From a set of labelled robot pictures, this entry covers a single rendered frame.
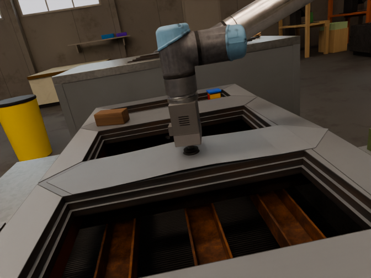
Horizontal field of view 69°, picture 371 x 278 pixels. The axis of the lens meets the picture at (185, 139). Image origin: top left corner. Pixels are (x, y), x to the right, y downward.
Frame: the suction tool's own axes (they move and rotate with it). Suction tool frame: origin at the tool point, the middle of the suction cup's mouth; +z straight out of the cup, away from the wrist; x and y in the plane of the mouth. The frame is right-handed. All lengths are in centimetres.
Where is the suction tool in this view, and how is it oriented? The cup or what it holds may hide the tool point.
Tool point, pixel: (191, 155)
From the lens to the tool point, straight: 70.6
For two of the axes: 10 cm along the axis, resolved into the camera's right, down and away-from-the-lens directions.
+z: 1.5, 9.2, 3.7
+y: -0.8, 3.8, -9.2
